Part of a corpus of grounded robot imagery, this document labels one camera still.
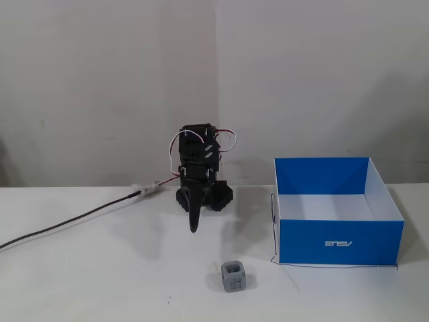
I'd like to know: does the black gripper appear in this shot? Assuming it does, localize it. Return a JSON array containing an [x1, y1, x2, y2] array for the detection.
[[178, 162, 216, 234]]

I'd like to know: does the small gray block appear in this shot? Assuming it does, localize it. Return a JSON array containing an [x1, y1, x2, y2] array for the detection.
[[221, 260, 247, 294]]

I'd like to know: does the black robot arm with base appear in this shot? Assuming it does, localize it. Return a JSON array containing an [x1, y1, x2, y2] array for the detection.
[[175, 123, 233, 214]]

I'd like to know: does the blue and white cardboard box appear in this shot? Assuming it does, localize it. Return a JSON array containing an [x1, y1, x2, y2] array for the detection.
[[270, 156, 406, 268]]

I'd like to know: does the white taped cable connector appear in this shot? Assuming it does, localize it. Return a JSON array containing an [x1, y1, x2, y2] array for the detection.
[[131, 180, 161, 197]]

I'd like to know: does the red white lead wire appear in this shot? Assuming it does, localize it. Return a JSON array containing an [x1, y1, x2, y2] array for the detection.
[[156, 130, 198, 186]]

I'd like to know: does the red white servo wire loop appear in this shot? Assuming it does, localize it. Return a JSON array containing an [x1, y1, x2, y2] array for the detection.
[[214, 128, 237, 154]]

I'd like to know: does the black power cable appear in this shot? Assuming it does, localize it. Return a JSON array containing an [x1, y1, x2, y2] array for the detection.
[[0, 192, 135, 251]]

